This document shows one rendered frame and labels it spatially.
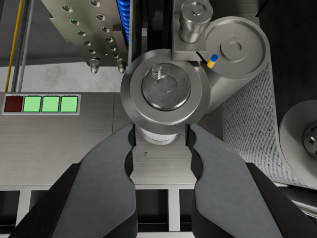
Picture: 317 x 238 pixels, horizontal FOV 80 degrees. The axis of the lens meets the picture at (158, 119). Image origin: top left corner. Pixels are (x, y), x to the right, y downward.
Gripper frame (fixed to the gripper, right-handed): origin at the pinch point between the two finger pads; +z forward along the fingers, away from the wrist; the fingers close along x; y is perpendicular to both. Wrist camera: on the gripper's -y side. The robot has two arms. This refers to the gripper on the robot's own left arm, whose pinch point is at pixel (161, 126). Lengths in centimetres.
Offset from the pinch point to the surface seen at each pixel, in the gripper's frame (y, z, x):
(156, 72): 0.5, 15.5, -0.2
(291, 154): 12.5, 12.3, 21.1
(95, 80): 71, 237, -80
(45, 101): 19, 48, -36
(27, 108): 21, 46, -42
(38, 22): 2, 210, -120
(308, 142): 10.5, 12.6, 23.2
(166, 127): 8.9, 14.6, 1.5
